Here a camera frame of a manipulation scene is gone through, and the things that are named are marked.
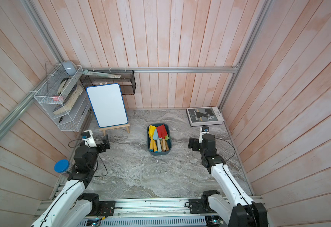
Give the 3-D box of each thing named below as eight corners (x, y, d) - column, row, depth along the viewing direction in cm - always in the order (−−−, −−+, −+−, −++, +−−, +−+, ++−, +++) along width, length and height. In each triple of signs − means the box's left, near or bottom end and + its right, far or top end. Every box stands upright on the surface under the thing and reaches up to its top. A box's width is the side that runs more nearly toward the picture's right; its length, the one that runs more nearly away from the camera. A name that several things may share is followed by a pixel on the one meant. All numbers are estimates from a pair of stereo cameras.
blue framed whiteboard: (102, 132, 104) (83, 100, 80) (103, 118, 113) (87, 85, 89) (128, 129, 107) (118, 96, 82) (128, 115, 116) (119, 82, 91)
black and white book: (190, 126, 109) (190, 124, 107) (185, 109, 120) (185, 107, 118) (223, 124, 111) (225, 121, 108) (215, 107, 122) (216, 105, 120)
